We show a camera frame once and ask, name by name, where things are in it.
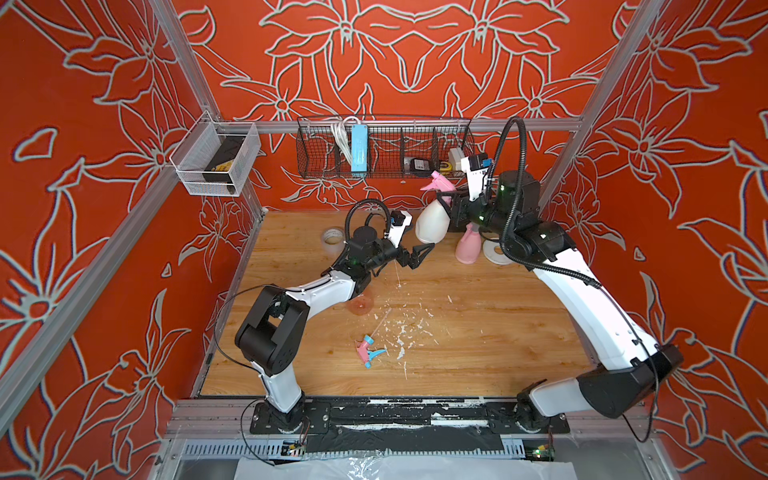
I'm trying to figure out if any white spray bottle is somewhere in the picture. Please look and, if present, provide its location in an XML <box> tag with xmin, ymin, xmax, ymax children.
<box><xmin>415</xmin><ymin>199</ymin><xmax>450</xmax><ymax>244</ymax></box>

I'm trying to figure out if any pink spray bottle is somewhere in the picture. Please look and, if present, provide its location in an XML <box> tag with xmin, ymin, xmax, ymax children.
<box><xmin>455</xmin><ymin>226</ymin><xmax>483</xmax><ymax>265</ymax></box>

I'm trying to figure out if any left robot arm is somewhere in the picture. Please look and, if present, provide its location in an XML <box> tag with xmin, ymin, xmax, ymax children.
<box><xmin>235</xmin><ymin>226</ymin><xmax>435</xmax><ymax>428</ymax></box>

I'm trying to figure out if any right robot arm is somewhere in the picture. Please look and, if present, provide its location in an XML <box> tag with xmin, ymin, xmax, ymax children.
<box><xmin>451</xmin><ymin>168</ymin><xmax>683</xmax><ymax>433</ymax></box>

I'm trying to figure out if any clear reddish spray bottle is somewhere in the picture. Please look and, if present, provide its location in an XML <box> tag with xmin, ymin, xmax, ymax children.
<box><xmin>346</xmin><ymin>292</ymin><xmax>375</xmax><ymax>316</ymax></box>

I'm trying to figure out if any pink blue spray nozzle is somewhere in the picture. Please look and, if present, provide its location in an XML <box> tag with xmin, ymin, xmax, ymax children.
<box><xmin>355</xmin><ymin>308</ymin><xmax>392</xmax><ymax>369</ymax></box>

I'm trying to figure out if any yellow tape measure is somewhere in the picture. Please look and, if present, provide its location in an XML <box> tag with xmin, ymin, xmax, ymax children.
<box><xmin>439</xmin><ymin>161</ymin><xmax>453</xmax><ymax>176</ymax></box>

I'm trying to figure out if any clear tape roll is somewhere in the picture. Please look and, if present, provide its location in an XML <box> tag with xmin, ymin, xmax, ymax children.
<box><xmin>321</xmin><ymin>227</ymin><xmax>345</xmax><ymax>256</ymax></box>

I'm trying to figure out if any white tape roll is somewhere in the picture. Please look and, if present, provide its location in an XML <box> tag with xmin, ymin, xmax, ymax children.
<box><xmin>482</xmin><ymin>240</ymin><xmax>513</xmax><ymax>266</ymax></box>

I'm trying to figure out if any white adapter block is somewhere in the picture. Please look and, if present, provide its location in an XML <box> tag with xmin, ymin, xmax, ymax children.
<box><xmin>448</xmin><ymin>147</ymin><xmax>466</xmax><ymax>171</ymax></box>

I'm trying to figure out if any black device with label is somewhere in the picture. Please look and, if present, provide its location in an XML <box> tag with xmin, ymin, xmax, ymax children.
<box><xmin>403</xmin><ymin>157</ymin><xmax>434</xmax><ymax>178</ymax></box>

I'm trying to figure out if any light blue box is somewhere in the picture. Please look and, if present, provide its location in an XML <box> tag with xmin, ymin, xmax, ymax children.
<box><xmin>350</xmin><ymin>123</ymin><xmax>368</xmax><ymax>177</ymax></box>

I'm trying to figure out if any black box in bin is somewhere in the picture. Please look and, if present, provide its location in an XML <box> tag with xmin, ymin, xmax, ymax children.
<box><xmin>203</xmin><ymin>136</ymin><xmax>245</xmax><ymax>184</ymax></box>

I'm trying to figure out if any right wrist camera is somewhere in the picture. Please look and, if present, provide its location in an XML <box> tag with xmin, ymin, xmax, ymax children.
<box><xmin>460</xmin><ymin>153</ymin><xmax>493</xmax><ymax>201</ymax></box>

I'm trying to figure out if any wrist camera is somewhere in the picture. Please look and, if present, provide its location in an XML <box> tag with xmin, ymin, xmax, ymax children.
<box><xmin>460</xmin><ymin>153</ymin><xmax>493</xmax><ymax>201</ymax></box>
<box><xmin>385</xmin><ymin>210</ymin><xmax>413</xmax><ymax>247</ymax></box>

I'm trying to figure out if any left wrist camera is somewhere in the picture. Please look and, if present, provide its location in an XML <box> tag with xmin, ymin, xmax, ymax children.
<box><xmin>385</xmin><ymin>210</ymin><xmax>413</xmax><ymax>247</ymax></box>

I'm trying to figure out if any black wire basket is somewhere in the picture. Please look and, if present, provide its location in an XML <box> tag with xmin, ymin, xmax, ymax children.
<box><xmin>296</xmin><ymin>114</ymin><xmax>476</xmax><ymax>179</ymax></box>

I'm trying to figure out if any white cable bundle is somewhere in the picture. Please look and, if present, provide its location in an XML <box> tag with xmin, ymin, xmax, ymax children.
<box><xmin>331</xmin><ymin>119</ymin><xmax>354</xmax><ymax>164</ymax></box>

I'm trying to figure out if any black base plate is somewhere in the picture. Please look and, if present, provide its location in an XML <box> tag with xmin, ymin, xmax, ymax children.
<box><xmin>246</xmin><ymin>396</ymin><xmax>570</xmax><ymax>456</ymax></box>

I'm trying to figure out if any clear plastic wall bin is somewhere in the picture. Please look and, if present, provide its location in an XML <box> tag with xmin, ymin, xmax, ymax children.
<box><xmin>170</xmin><ymin>112</ymin><xmax>261</xmax><ymax>197</ymax></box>

